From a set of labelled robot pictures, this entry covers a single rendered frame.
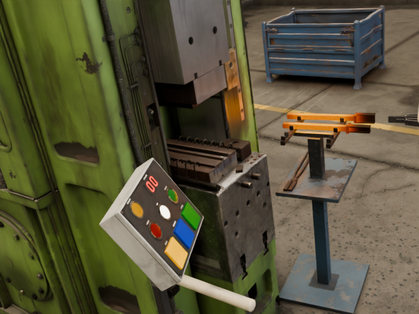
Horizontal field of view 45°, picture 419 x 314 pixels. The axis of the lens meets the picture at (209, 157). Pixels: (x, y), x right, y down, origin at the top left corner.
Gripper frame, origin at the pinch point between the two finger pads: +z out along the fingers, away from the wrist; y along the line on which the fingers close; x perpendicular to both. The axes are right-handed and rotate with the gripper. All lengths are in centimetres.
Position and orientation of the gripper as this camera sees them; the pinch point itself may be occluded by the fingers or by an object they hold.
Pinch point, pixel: (396, 119)
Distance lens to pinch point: 246.5
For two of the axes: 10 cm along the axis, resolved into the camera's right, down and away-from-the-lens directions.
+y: 4.2, -4.5, 7.9
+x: -1.5, -8.9, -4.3
